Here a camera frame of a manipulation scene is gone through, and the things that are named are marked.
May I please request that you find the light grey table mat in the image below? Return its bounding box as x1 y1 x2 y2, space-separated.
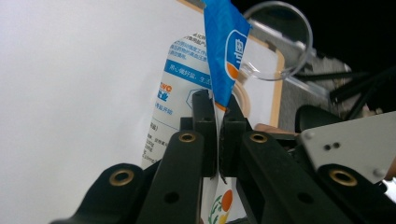
0 0 278 224

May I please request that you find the black stand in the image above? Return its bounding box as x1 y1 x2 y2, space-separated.
293 65 396 120

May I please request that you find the dark curtain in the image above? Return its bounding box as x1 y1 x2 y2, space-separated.
232 0 396 74

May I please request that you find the white and blue salt bag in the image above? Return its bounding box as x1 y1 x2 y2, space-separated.
141 0 252 224

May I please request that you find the aluminium rail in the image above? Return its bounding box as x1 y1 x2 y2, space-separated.
248 18 332 102

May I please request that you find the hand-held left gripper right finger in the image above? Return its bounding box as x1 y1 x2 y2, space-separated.
219 92 353 224

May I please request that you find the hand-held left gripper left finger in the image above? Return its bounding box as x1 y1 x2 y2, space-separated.
136 89 219 224

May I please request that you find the wooden-edged table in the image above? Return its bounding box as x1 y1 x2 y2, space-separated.
177 0 286 129

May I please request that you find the glass jar with tan rim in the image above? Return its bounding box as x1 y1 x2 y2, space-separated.
232 0 314 122

